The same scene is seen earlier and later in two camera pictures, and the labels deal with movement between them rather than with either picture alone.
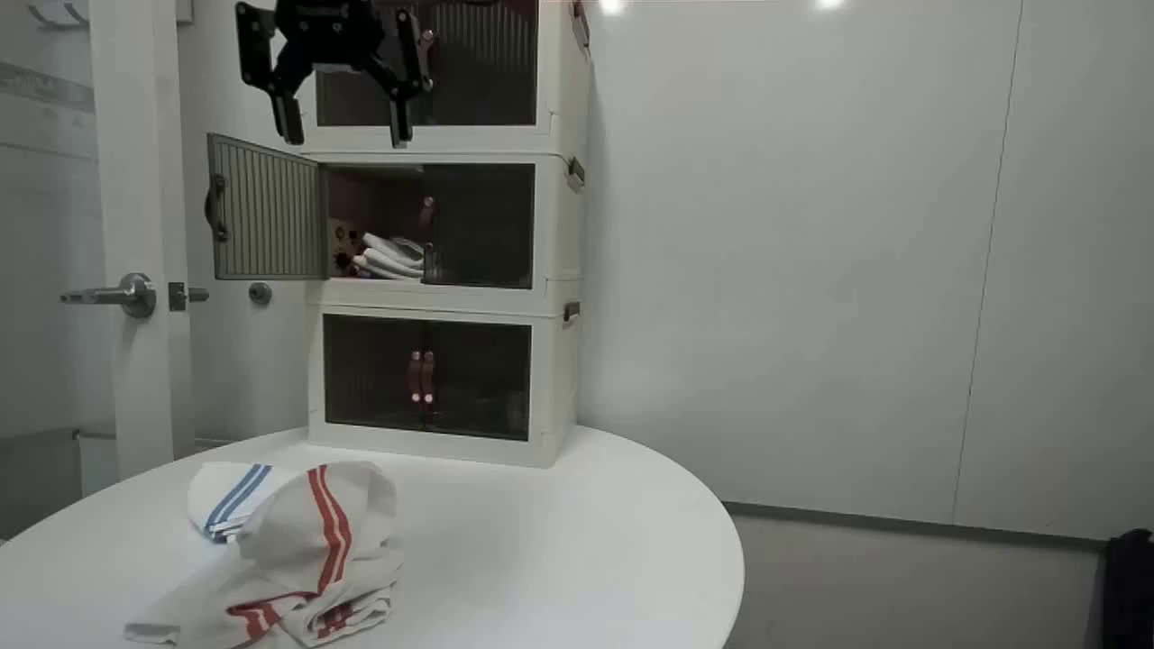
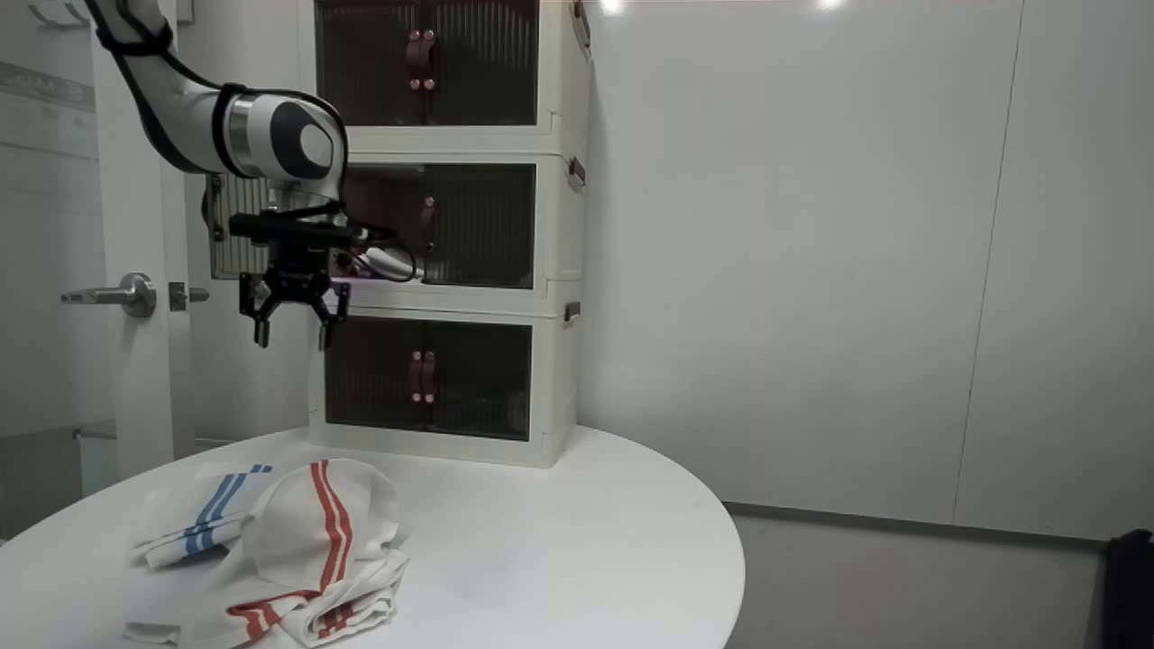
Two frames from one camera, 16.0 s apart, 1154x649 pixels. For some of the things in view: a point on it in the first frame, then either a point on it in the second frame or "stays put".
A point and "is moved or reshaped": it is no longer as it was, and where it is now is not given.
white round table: [592, 547] stays put
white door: [133, 130] stays put
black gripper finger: [289, 118] → [260, 327]
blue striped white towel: [227, 495] is moved or reshaped
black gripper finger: [401, 122] → [332, 321]
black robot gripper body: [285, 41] → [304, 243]
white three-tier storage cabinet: [448, 269] stays put
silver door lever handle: [134, 293] stays put
